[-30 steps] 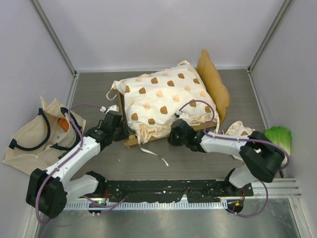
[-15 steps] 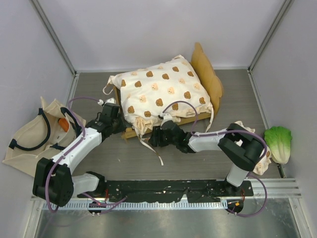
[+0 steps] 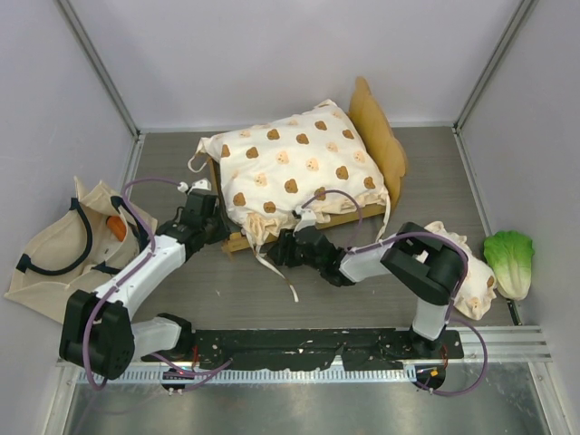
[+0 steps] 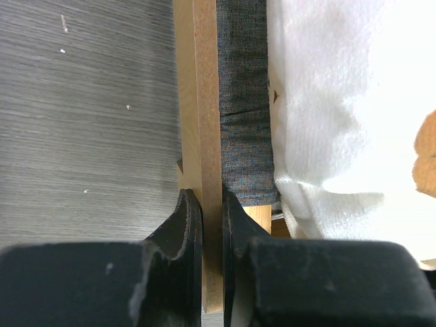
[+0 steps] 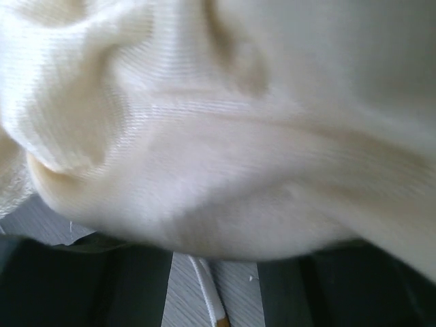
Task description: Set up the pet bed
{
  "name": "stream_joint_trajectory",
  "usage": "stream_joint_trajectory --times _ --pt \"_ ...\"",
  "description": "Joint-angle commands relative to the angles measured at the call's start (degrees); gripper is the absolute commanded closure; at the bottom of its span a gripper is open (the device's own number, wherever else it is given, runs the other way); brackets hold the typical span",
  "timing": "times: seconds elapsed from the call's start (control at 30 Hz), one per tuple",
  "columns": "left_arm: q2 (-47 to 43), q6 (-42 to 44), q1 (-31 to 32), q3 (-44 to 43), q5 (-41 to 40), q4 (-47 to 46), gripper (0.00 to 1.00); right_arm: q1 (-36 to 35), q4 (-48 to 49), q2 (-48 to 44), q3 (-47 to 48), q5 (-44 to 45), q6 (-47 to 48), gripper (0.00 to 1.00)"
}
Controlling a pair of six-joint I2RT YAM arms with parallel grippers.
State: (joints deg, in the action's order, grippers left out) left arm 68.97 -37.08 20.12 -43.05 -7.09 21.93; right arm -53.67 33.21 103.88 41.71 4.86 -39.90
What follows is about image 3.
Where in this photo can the white slotted cable duct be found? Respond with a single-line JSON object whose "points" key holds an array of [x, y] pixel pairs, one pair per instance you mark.
{"points": [[158, 373]]}

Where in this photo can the beige canvas tote bag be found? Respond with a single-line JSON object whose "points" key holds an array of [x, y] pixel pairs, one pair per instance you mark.
{"points": [[78, 251]]}

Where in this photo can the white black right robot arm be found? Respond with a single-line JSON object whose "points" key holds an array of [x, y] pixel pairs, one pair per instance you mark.
{"points": [[430, 265]]}

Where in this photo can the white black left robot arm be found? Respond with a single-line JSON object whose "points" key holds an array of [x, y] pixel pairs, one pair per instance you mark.
{"points": [[98, 332]]}

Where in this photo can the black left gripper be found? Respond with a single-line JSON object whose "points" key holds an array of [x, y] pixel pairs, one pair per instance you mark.
{"points": [[224, 233]]}

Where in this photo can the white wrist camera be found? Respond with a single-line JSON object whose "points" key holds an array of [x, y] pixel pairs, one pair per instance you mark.
{"points": [[305, 218], [200, 184]]}

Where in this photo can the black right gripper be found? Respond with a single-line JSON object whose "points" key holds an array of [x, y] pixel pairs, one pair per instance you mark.
{"points": [[284, 249]]}

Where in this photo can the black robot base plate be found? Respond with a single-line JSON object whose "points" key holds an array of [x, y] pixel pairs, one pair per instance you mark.
{"points": [[307, 350]]}

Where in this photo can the small bear print pillow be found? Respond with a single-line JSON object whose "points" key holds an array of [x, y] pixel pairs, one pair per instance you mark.
{"points": [[477, 291]]}

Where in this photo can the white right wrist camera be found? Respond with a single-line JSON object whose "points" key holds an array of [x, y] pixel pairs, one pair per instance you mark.
{"points": [[305, 218]]}

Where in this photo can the orange toy carrot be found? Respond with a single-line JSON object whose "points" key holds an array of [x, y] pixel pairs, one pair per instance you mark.
{"points": [[117, 227]]}

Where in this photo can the wooden pet bed frame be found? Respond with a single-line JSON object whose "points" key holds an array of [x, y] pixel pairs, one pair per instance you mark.
{"points": [[386, 151]]}

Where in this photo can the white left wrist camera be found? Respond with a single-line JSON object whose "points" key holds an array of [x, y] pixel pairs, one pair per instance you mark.
{"points": [[200, 184]]}

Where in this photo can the bear print white cushion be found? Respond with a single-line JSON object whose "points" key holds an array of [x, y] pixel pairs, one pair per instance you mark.
{"points": [[315, 159]]}

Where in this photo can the green toy cabbage leaf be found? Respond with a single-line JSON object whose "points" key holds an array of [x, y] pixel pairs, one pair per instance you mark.
{"points": [[510, 256]]}

